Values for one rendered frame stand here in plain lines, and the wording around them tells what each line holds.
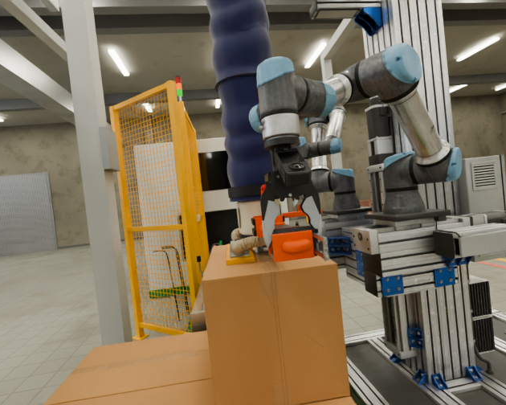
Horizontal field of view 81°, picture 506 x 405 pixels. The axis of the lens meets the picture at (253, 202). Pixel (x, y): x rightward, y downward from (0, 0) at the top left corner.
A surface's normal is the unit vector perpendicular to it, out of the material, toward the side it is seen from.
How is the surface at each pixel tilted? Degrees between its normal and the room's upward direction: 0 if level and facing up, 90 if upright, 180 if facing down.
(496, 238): 90
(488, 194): 90
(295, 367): 90
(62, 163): 90
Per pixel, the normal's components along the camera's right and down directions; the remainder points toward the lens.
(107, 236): 0.09, 0.01
